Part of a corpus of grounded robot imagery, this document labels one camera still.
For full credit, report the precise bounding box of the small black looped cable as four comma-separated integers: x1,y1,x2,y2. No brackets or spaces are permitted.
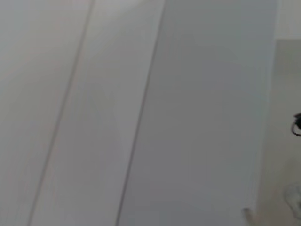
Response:
291,113,301,136

